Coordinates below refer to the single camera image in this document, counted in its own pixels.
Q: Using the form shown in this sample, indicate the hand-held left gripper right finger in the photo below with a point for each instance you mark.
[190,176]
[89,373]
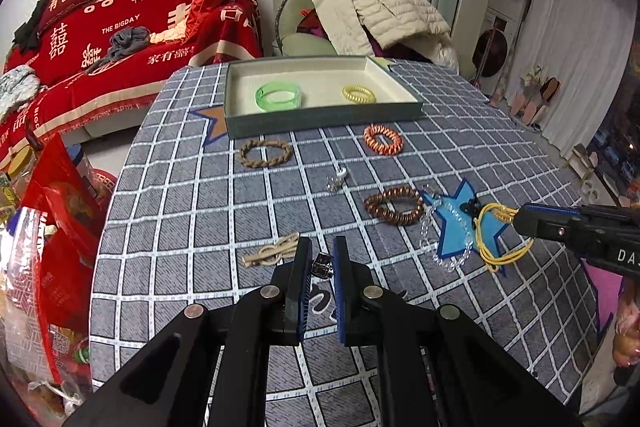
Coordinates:
[341,287]

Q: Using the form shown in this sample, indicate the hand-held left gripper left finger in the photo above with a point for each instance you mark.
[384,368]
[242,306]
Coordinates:
[301,287]

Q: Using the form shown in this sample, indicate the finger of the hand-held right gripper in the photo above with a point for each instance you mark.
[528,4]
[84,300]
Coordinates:
[550,212]
[550,230]

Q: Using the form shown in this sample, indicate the green translucent bangle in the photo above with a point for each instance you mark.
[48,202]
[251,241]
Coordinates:
[265,99]

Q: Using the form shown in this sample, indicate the shallow grey cardboard tray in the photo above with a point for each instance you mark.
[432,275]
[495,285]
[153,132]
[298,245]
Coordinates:
[320,79]

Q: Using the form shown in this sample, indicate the person's right hand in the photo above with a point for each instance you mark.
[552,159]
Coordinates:
[627,332]

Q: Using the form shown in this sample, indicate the small silver earring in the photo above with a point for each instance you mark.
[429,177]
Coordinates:
[340,174]

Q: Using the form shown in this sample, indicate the pink slippers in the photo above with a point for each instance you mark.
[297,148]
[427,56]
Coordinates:
[532,99]

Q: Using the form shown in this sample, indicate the white curtain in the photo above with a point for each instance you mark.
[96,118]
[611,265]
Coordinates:
[575,37]

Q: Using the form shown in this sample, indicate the red snack bags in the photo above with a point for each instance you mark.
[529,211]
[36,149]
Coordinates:
[55,257]

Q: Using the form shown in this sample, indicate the cream down jacket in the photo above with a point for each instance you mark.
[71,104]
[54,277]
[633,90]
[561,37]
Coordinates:
[400,12]

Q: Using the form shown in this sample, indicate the purple clothes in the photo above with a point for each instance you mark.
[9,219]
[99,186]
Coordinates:
[312,27]

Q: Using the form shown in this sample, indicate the red satin cushion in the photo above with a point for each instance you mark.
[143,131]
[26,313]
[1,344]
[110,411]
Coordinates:
[202,9]

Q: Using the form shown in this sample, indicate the grey crumpled cloth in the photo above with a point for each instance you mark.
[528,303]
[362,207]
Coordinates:
[122,47]

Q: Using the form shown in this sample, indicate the red sofa with cover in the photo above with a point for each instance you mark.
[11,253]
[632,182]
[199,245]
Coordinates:
[150,7]

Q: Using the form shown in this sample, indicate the pale blue patterned cloth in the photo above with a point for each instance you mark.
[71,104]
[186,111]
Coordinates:
[17,89]

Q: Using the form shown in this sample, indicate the dark crumpled clothes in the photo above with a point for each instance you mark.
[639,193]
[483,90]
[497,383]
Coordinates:
[32,27]

